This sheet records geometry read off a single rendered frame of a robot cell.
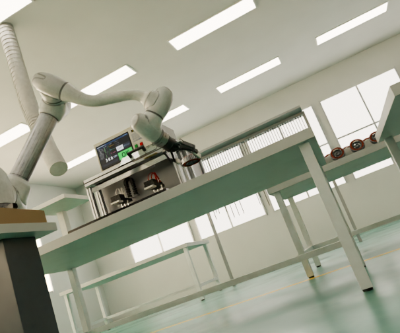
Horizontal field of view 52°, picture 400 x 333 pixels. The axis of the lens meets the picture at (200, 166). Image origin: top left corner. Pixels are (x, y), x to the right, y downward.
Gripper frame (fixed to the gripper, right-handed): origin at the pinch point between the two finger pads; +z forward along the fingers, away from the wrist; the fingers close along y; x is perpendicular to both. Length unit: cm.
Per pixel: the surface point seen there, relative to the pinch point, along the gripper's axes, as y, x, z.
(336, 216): 62, -50, 29
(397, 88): 107, -17, 9
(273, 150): 50, -21, 4
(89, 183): -75, 13, -15
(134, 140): -39, 32, -10
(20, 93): -182, 159, -45
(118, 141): -50, 34, -15
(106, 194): -79, 15, 2
